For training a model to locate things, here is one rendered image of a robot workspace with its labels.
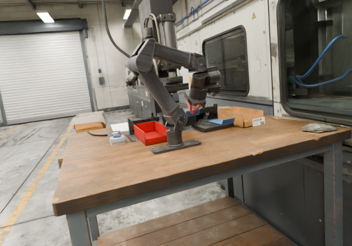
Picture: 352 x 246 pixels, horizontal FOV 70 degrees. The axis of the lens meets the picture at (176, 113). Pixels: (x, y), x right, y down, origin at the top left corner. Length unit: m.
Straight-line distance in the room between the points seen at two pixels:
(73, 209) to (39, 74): 10.05
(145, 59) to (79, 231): 0.57
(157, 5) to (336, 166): 1.17
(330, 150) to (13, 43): 10.57
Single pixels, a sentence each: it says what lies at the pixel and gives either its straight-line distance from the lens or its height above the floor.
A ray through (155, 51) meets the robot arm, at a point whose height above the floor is 1.29.
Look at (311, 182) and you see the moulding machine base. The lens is 1.55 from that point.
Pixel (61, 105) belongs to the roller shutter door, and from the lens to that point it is 10.63.
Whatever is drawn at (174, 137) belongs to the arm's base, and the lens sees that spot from 1.00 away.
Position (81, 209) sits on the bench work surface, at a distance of 0.77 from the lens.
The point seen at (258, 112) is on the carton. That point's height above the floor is 0.96.
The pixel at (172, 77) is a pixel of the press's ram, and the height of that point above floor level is 1.18.
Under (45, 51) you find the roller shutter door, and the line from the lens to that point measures 10.72.
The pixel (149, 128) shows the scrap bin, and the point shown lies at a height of 0.92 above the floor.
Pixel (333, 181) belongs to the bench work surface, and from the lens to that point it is 1.28.
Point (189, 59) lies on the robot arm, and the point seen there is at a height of 1.25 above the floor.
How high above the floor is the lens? 1.20
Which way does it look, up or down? 9 degrees down
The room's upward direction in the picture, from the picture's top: 6 degrees counter-clockwise
